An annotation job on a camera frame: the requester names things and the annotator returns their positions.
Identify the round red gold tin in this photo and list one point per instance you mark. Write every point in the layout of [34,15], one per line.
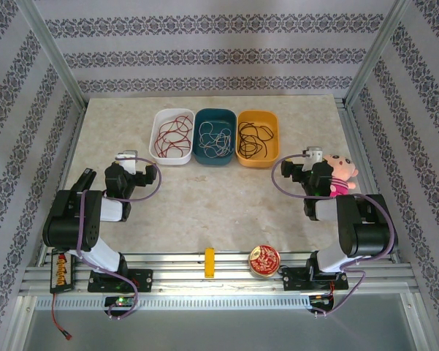
[265,260]

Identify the yellow block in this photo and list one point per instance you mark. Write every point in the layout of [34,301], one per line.
[209,263]

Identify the black stapler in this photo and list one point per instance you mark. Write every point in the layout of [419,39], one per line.
[84,179]

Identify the black orange terminal board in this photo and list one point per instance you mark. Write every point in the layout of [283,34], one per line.
[62,270]

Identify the grey metal panel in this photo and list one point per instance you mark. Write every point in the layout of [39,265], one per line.
[219,329]

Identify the white plastic tray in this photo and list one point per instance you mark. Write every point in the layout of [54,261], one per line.
[171,159]

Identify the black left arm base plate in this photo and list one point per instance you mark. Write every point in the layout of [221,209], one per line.
[142,281]

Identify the aluminium side rail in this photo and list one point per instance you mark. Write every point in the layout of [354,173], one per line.
[356,146]
[71,146]

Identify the aluminium frame post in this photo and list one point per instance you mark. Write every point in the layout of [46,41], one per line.
[55,51]
[379,47]

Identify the small circuit board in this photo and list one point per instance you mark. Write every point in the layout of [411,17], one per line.
[319,298]

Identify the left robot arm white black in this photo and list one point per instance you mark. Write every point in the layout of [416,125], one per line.
[73,223]

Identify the teal plastic tray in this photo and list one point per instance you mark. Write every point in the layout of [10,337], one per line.
[213,161]

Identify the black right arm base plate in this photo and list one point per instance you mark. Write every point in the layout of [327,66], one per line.
[296,279]

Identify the aluminium mounting rail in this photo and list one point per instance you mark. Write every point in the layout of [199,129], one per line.
[233,283]

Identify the orange plastic tray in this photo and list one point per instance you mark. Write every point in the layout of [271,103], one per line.
[255,162]

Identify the circuit board with green light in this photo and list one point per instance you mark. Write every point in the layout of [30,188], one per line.
[121,301]

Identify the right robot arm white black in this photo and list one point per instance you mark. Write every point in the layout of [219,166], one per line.
[365,226]

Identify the pink plush doll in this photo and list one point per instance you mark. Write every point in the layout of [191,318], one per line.
[341,170]

